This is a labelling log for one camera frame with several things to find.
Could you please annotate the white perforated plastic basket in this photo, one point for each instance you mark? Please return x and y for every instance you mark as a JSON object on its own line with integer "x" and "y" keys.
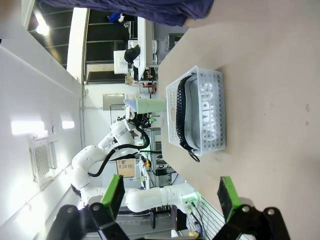
{"x": 172, "y": 95}

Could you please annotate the brown cardboard box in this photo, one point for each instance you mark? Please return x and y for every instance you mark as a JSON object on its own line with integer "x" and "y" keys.
{"x": 125, "y": 168}

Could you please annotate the ceiling air conditioner cassette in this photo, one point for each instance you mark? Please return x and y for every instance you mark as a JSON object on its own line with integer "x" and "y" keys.
{"x": 41, "y": 160}

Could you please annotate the rectangular ceiling light panel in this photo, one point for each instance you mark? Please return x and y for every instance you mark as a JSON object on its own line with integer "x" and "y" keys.
{"x": 68, "y": 125}
{"x": 28, "y": 127}

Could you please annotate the aluminium slotted mounting plate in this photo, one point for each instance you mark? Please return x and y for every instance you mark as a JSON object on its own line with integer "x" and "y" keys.
{"x": 212, "y": 220}

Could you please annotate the background person with black cap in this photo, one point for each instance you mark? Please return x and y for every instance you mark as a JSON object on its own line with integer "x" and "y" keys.
{"x": 131, "y": 55}

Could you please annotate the person's bare forearm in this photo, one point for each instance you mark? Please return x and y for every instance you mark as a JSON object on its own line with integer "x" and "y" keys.
{"x": 202, "y": 17}

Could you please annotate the long white background desk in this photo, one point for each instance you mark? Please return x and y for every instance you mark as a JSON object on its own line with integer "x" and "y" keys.
{"x": 145, "y": 42}

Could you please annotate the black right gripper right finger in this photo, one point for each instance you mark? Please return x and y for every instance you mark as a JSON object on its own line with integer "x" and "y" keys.
{"x": 230, "y": 200}

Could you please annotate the grey zippered pencil case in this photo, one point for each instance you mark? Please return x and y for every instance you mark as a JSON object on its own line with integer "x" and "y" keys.
{"x": 192, "y": 112}

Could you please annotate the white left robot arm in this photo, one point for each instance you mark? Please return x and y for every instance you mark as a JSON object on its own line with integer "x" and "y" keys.
{"x": 145, "y": 198}

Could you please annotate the small black electronics box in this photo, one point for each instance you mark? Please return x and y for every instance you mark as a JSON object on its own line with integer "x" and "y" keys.
{"x": 161, "y": 172}

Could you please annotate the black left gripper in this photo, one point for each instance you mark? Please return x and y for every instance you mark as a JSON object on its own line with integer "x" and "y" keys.
{"x": 141, "y": 119}

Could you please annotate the pale green plastic cup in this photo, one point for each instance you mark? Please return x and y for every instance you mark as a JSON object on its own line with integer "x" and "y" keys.
{"x": 152, "y": 105}

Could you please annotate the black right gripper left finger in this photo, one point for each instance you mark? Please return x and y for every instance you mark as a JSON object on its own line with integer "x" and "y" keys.
{"x": 110, "y": 200}

